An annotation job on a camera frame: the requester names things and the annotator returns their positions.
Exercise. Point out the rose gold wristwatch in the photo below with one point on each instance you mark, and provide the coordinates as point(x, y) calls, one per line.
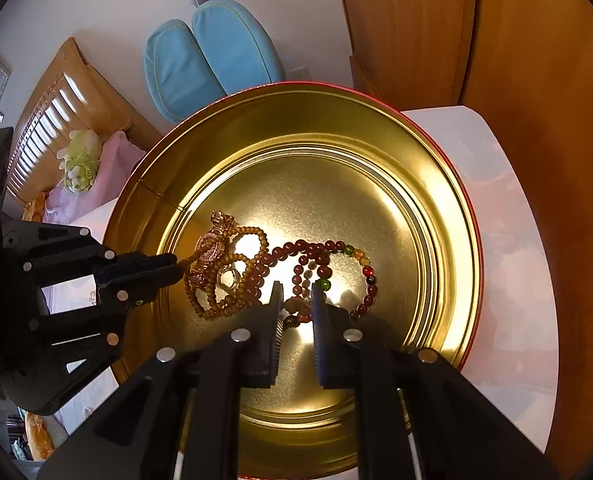
point(211, 250)

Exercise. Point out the green cabbage plush toy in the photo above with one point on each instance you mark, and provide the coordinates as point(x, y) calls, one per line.
point(79, 165)

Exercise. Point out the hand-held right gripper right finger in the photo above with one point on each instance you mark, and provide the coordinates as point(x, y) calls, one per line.
point(319, 320)

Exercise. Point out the wooden bed headboard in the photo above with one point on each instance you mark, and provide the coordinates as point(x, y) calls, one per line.
point(41, 135)

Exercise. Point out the light blue chair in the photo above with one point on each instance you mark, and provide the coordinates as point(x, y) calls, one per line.
point(201, 65)

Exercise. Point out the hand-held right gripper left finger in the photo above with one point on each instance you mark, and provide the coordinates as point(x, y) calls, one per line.
point(275, 312)

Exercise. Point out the round gold tin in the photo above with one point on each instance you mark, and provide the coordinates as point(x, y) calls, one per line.
point(376, 200)

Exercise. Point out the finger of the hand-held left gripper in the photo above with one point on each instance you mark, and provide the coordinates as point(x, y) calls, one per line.
point(141, 287)
point(141, 262)

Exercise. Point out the wooden wardrobe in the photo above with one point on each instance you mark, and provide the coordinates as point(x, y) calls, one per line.
point(401, 25)

